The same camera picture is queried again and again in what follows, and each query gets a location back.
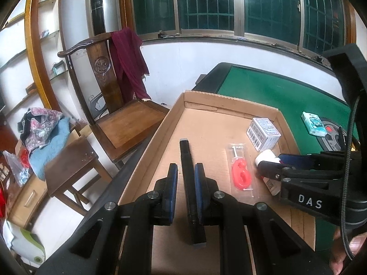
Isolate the small white barcode box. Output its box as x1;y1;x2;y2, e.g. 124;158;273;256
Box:
246;117;282;152

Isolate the wooden wall display shelf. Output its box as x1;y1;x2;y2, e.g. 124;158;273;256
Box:
0;0;72;118

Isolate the light blue quilted cloth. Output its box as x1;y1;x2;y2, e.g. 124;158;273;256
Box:
29;117;76;181

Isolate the carved wooden chair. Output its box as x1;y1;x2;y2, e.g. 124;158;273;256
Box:
57;33;171;164

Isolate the black marker pen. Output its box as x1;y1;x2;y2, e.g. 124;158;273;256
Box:
179;139;207;248

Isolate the black braided cable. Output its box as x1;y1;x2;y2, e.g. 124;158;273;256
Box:
340;96;362;261

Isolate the maroon cloth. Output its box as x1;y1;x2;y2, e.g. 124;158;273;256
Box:
109;28;151;102

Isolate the clear plastic bag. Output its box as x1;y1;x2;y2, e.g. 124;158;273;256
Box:
3;150;31;187

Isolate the person's right hand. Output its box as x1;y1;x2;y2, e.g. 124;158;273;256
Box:
329;229;367;275

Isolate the teal tissue packet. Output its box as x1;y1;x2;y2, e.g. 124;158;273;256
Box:
301;112;328;137

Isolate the silver standing air conditioner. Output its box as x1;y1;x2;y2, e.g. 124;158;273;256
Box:
84;0;119;39

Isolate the floral patterned cloth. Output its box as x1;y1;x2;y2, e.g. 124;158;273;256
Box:
17;107;65;152

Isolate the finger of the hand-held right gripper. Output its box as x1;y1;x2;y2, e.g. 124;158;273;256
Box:
256;160;345;183
278;152;349;171

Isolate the small wooden side table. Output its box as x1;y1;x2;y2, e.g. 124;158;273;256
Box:
44;136;112;217

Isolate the red number candle packet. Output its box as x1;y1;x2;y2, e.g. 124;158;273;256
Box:
226;145;260;198

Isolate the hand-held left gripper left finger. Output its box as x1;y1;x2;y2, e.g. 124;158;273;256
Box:
36;163;179;275

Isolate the round grey table console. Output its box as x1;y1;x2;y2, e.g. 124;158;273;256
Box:
318;117;362;152

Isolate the wooden drawer cabinet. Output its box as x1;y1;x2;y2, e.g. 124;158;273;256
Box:
6;175;48;230

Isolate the white floor appliance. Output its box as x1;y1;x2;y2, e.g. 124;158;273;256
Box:
89;93;109;119

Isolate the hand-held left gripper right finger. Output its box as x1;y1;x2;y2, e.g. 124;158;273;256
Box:
194;163;334;275

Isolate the shallow cardboard box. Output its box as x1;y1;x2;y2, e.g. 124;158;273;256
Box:
117;90;317;275

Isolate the barred window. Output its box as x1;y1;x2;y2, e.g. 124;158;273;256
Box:
119;0;356;61

